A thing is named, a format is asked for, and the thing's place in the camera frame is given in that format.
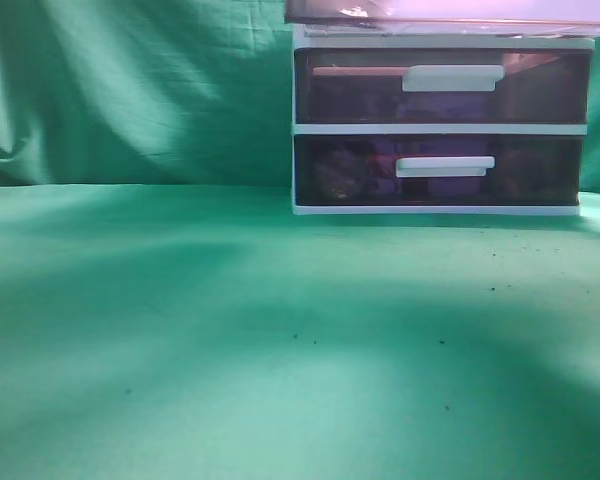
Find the dark middle drawer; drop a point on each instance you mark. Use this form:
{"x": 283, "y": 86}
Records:
{"x": 435, "y": 86}

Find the white frame drawer cabinet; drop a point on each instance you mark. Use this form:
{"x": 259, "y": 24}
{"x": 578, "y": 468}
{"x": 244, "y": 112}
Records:
{"x": 314, "y": 37}

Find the dark drawer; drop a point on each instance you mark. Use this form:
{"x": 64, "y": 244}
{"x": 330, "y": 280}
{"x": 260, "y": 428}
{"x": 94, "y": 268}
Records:
{"x": 439, "y": 170}
{"x": 474, "y": 17}
{"x": 435, "y": 86}

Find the green cloth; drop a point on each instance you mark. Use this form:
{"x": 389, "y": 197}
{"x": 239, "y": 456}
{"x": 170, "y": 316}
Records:
{"x": 165, "y": 315}

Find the dark top drawer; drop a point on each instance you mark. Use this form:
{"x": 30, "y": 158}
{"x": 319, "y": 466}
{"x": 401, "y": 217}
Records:
{"x": 474, "y": 17}

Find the dark bottom drawer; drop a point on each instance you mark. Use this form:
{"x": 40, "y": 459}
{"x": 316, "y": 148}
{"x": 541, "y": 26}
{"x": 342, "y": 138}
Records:
{"x": 439, "y": 170}

